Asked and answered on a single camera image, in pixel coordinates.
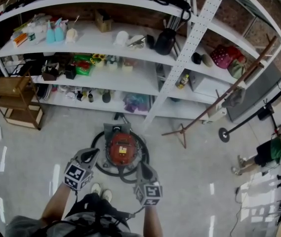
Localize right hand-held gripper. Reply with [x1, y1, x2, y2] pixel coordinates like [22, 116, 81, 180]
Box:
[133, 161, 163, 207]

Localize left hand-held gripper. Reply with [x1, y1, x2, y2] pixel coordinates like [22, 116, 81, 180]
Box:
[64, 147, 101, 192]

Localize red vacuum cleaner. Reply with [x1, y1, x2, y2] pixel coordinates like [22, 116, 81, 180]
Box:
[90, 112, 151, 184]

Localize person's right forearm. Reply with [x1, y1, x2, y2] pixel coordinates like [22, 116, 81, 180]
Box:
[142, 205, 166, 237]

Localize person's left forearm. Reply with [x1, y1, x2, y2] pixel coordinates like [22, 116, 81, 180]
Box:
[41, 181, 73, 226]

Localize person's left white shoe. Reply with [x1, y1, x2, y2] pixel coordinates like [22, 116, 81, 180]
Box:
[90, 183, 103, 198]

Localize person's white shoe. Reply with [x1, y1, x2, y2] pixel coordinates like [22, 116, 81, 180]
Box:
[90, 183, 103, 198]
[102, 189, 114, 203]

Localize person's right white shoe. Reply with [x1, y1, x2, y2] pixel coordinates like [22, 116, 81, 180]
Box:
[102, 189, 114, 203]

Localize person's black chest harness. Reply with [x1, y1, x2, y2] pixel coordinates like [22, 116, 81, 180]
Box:
[40, 207, 135, 237]

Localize person's black trousers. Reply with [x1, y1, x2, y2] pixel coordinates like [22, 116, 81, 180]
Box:
[65, 193, 130, 223]

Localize black oval brush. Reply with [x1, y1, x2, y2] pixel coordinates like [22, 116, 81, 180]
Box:
[102, 89, 112, 104]

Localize heap of purple teal bags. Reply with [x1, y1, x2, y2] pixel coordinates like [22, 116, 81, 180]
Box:
[122, 92, 151, 115]

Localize black metal coat rack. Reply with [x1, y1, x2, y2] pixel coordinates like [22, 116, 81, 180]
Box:
[218, 65, 281, 144]

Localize black square box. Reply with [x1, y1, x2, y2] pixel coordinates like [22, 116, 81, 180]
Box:
[65, 64, 78, 80]

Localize green snack bag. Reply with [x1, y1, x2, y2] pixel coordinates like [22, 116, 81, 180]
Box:
[73, 54, 94, 77]

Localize dark brown open box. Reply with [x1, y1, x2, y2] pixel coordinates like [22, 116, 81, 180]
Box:
[41, 63, 60, 82]

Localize white trash bin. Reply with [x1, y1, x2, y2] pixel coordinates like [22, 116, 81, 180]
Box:
[208, 105, 228, 123]

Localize blue flower pot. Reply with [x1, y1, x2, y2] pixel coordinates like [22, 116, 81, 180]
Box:
[105, 55, 120, 71]

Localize sunflower pot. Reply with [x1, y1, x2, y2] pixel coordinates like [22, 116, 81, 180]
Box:
[90, 53, 106, 68]

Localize red flower pot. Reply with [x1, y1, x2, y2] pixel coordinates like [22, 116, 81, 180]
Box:
[121, 58, 137, 74]

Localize yellow drink bottle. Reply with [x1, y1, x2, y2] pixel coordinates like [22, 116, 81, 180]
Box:
[176, 74, 190, 90]

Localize wooden shelf cart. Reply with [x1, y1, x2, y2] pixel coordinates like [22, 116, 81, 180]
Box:
[0, 67, 44, 131]

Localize white microwave oven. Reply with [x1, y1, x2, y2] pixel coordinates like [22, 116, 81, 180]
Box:
[189, 70, 233, 101]

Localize grey hanging hat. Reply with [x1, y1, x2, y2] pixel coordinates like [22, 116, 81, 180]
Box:
[221, 86, 246, 108]

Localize cream bottle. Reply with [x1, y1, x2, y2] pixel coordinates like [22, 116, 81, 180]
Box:
[65, 28, 79, 44]

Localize white cap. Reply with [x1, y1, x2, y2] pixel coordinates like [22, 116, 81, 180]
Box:
[112, 30, 130, 47]

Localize shiny silver item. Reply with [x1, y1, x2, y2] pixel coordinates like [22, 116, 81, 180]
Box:
[126, 35, 146, 50]

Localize black cap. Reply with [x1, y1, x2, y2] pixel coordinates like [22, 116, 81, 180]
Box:
[191, 52, 202, 65]

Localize blue spray bottle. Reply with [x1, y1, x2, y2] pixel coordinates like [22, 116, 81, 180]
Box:
[54, 17, 66, 42]
[46, 20, 56, 44]

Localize olive cap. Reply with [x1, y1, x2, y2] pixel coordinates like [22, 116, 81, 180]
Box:
[201, 54, 214, 68]

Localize black jug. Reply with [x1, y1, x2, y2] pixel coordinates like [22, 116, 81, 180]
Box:
[154, 28, 177, 56]

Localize orange white box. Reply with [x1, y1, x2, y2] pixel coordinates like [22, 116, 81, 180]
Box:
[11, 33, 29, 48]

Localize grey refrigerator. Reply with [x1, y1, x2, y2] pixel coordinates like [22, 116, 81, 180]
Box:
[225, 60, 281, 123]

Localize brown cardboard box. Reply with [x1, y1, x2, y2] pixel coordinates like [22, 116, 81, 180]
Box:
[94, 9, 114, 33]

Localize red dotted bag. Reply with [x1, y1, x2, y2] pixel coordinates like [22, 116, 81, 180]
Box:
[209, 44, 245, 70]

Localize white metal shelving unit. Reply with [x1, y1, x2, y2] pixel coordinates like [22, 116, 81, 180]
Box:
[0, 0, 281, 130]

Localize brown wooden coat rack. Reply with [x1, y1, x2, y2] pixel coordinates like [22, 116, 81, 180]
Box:
[161, 35, 278, 149]

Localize right hand-held gripper cable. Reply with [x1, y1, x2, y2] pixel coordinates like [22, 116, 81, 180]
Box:
[127, 204, 146, 219]

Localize black coiled cables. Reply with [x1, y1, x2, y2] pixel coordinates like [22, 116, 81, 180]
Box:
[130, 0, 193, 22]

